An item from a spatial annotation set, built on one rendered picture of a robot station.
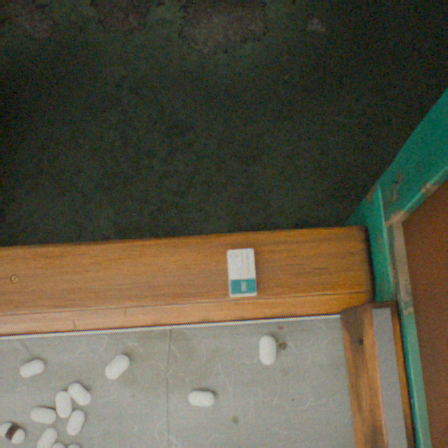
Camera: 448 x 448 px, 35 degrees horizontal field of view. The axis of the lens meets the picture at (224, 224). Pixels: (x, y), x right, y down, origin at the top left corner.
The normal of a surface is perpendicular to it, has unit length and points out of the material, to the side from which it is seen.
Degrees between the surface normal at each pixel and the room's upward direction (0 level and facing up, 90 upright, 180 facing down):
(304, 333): 0
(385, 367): 0
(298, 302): 45
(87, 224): 0
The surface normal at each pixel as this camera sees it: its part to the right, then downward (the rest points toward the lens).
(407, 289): 0.04, -0.25
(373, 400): -0.91, -0.04
